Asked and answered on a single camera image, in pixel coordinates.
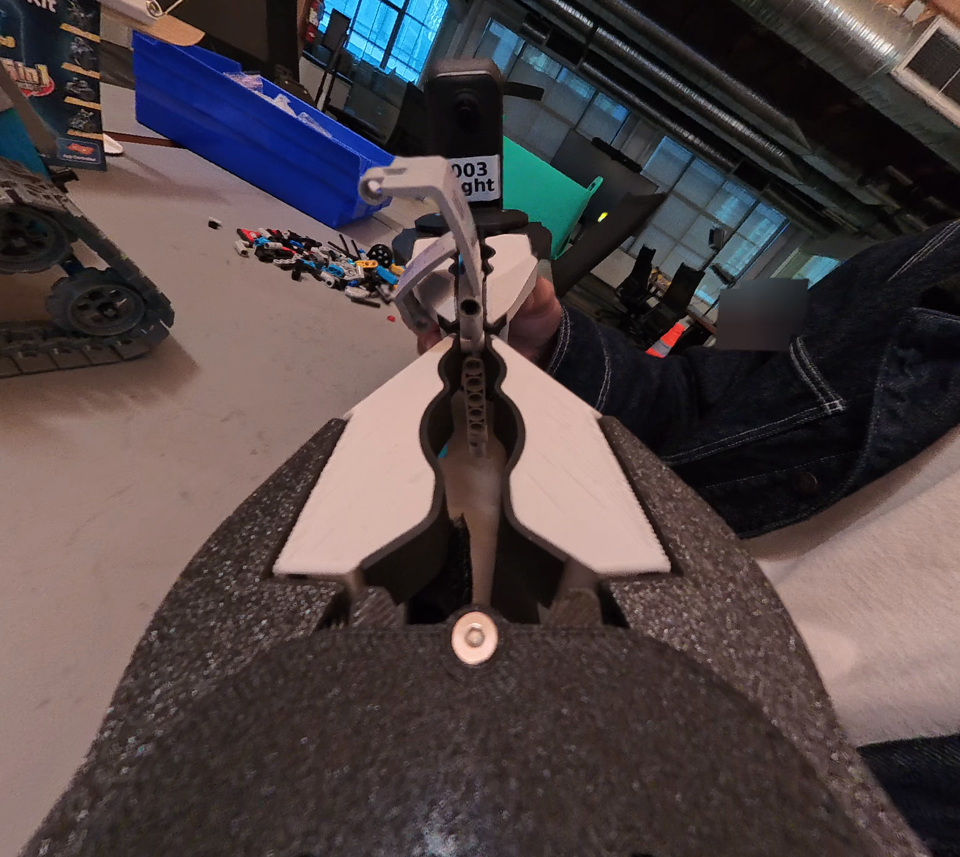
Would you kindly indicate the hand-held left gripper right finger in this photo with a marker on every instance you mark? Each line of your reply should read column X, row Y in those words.
column 585, row 490

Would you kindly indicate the person's right hand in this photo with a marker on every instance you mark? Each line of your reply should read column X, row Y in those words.
column 540, row 332

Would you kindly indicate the pile of small building pieces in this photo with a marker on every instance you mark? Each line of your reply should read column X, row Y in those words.
column 323, row 265

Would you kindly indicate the grey curved arm piece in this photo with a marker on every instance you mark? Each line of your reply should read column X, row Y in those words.
column 443, row 182

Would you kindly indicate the small robot kit box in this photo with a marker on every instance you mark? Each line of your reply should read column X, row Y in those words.
column 45, row 62

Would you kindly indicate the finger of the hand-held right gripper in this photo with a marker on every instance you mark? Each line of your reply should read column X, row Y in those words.
column 518, row 280
column 423, row 290

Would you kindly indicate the person's right forearm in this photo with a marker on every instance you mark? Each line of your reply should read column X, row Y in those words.
column 780, row 392

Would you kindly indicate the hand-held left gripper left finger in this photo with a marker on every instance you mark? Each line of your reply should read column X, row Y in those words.
column 360, row 490

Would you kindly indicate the clear plastic bags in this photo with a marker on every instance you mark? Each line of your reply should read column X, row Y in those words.
column 300, row 115

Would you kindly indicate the orange traffic cone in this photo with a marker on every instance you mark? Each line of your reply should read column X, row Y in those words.
column 669, row 337

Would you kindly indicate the blue plastic bin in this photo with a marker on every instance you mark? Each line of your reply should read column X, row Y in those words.
column 255, row 130

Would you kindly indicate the blue tracked toy robot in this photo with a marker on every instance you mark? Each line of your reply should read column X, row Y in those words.
column 75, row 295

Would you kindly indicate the person's white shirt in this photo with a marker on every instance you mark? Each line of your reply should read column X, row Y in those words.
column 870, row 617

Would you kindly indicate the grey desk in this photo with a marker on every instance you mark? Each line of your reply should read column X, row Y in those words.
column 180, row 467

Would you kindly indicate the teal plastic tub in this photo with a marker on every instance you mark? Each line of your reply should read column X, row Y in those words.
column 548, row 197

